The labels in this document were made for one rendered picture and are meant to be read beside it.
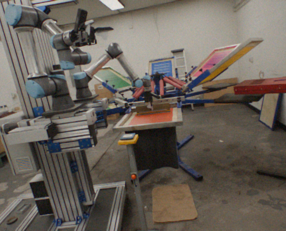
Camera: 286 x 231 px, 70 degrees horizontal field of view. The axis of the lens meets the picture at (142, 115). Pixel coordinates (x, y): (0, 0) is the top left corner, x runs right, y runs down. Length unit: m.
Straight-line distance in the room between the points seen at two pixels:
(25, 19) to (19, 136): 0.70
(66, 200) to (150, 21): 5.41
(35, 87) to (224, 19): 5.74
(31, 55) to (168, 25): 5.29
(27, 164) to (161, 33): 5.28
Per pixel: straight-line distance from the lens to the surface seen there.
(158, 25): 6.40
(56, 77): 1.47
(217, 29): 6.45
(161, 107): 2.13
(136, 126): 1.69
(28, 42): 1.42
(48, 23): 1.48
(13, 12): 1.43
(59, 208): 2.09
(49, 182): 1.97
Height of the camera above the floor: 1.46
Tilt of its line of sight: 14 degrees down
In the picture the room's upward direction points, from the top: 9 degrees counter-clockwise
